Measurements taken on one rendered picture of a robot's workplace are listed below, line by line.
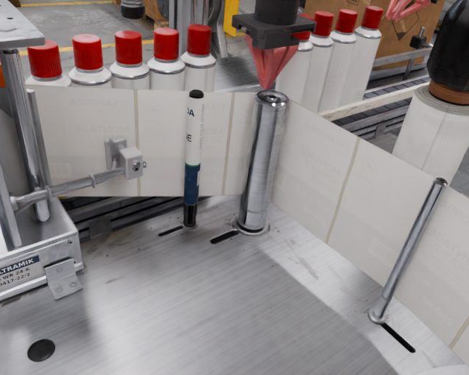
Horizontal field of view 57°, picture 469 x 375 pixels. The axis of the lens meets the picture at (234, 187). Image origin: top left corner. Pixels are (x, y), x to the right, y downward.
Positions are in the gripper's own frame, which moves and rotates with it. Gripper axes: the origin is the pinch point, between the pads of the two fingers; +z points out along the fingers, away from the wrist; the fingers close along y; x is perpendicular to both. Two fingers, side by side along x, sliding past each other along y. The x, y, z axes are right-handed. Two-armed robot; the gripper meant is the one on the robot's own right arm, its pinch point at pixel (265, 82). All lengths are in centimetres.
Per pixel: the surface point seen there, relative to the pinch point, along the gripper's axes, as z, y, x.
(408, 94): 11.2, 44.8, 2.2
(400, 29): 6, 68, 24
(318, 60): 0.3, 15.6, 4.3
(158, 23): 91, 143, 304
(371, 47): -0.4, 29.6, 4.3
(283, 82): 3.8, 9.2, 5.5
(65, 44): 102, 63, 311
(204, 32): -6.8, -8.3, 4.4
